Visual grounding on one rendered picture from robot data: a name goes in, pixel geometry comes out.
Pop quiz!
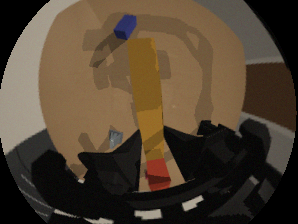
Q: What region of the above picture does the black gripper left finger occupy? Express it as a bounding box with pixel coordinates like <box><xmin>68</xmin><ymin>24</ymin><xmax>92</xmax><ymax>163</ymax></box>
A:
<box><xmin>77</xmin><ymin>129</ymin><xmax>142</xmax><ymax>192</ymax></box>

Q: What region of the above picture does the small blue block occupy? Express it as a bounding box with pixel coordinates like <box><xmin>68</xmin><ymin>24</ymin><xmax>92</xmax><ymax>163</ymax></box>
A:
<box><xmin>113</xmin><ymin>14</ymin><xmax>137</xmax><ymax>40</ymax></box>

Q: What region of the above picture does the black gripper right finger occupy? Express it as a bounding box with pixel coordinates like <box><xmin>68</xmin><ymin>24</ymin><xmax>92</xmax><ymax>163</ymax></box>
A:
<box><xmin>164</xmin><ymin>125</ymin><xmax>230</xmax><ymax>183</ymax></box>

